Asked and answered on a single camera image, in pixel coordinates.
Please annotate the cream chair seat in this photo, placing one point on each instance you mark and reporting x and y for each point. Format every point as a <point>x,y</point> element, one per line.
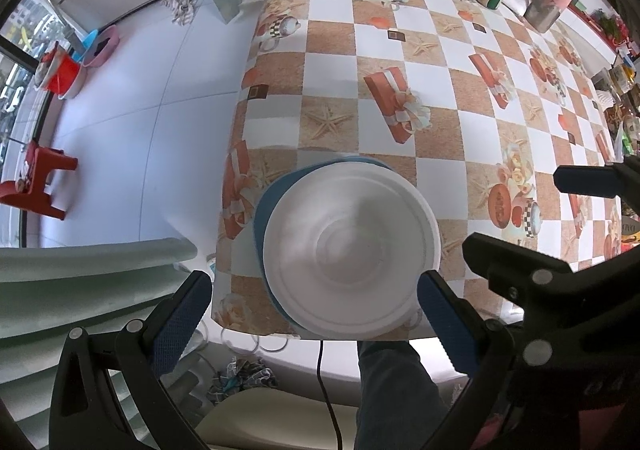
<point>280,420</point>

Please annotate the crumpled patterned cloth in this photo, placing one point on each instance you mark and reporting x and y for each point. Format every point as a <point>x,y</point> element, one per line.
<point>242,377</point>

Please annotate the patterned floor rag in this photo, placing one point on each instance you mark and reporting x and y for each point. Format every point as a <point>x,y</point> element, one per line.
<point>181,8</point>

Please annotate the white pouch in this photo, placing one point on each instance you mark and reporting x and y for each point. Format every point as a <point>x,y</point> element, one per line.
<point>517,4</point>

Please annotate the white foam bowl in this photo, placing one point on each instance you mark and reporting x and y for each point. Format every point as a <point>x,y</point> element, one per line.
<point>350,250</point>

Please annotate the pile of packaged goods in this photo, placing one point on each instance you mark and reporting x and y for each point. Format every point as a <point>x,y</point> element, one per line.
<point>622,79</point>

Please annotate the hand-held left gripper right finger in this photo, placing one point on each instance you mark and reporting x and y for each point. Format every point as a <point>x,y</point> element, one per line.
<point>447,325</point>

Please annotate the red bucket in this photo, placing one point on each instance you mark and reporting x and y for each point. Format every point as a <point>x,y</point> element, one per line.
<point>65,74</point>

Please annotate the red plastic stool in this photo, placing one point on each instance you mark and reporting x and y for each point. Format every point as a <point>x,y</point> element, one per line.
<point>35,174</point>

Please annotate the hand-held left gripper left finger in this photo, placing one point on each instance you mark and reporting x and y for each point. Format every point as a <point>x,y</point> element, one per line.
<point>181,325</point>

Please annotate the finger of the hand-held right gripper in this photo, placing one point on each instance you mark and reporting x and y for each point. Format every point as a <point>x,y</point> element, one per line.
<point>585,180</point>
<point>505,262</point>

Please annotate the person's jeans-clad legs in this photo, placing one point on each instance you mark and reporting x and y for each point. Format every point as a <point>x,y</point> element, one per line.
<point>395,400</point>

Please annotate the pale green plastic chair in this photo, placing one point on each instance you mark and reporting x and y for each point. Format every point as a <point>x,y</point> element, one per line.
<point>60,290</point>

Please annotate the checkered printed tablecloth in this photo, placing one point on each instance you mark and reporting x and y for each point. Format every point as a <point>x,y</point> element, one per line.
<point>450,94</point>

